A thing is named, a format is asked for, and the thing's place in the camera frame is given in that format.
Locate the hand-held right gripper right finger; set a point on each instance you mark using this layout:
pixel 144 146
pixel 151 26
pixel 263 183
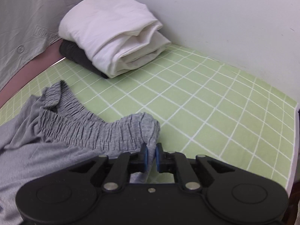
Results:
pixel 157 155

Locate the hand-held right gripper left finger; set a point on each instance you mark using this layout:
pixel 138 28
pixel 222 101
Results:
pixel 145 155

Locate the grey pants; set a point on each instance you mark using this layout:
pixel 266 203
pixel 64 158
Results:
pixel 70 126

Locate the green grid mat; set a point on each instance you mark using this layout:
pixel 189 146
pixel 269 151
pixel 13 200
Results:
pixel 199 98

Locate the dark grey folded garment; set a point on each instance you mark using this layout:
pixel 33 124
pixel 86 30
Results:
pixel 75 54

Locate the white folded cloth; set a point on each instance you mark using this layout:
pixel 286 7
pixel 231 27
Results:
pixel 105 28

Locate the pink mattress edge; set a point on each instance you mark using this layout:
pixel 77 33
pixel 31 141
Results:
pixel 30 70

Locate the grey carrot printed sheet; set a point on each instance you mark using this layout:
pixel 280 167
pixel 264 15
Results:
pixel 28 16

